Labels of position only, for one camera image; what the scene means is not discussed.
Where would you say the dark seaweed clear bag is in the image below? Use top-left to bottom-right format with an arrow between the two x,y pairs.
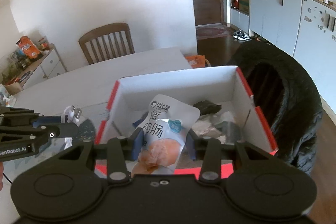
193,100 -> 222,116

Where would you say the white sausage snack pouch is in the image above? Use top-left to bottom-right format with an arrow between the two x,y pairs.
131,94 -> 200,176

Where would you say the silver foil snack bag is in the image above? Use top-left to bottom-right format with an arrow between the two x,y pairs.
192,111 -> 243,144

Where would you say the person left hand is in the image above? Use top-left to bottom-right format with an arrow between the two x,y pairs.
0,162 -> 4,191

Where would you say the patterned table mat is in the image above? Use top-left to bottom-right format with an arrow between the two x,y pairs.
4,103 -> 111,177

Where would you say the white charger plug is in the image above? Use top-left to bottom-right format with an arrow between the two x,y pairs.
60,105 -> 82,125

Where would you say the red shoe box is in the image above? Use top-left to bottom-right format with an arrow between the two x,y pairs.
96,66 -> 278,175

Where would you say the white sideboard cabinet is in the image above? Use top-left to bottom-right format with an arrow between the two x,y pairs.
5,43 -> 67,95

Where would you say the orange snack bag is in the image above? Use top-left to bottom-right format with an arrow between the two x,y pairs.
16,36 -> 42,61

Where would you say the pair of sneakers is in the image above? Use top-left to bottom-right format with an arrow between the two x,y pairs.
233,30 -> 252,41

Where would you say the wooden dining chair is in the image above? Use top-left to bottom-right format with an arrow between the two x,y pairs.
78,23 -> 135,65

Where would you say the white wall cabinet unit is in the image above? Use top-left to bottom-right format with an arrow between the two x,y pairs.
227,0 -> 335,105

